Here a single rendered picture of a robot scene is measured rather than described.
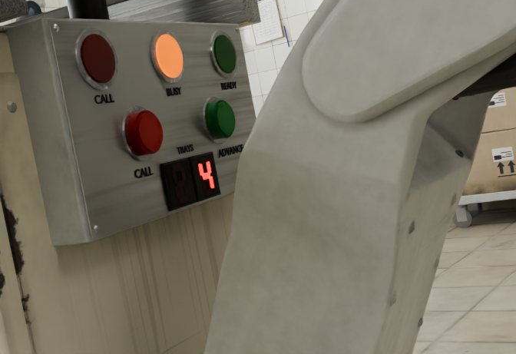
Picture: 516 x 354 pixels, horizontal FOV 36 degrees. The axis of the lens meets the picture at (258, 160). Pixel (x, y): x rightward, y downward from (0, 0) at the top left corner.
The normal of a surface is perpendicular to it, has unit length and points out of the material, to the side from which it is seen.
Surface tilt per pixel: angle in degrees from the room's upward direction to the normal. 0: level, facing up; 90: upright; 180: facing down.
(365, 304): 90
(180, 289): 90
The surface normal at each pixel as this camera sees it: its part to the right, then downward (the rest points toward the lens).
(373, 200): -0.49, 0.54
